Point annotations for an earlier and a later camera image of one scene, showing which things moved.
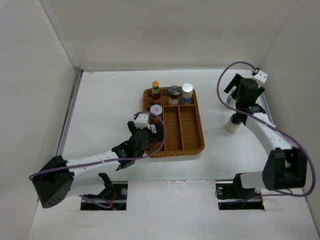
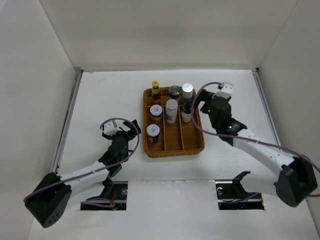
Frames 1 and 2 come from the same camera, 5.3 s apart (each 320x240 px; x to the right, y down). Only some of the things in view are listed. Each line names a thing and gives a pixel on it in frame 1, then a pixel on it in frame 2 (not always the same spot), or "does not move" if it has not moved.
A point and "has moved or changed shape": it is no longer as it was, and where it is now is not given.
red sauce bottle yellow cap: (156, 95) does not move
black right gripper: (235, 82) -> (204, 96)
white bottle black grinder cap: (233, 125) has moved or changed shape
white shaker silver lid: (187, 91) does not move
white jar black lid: (174, 92) does not move
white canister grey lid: (230, 100) has moved or changed shape
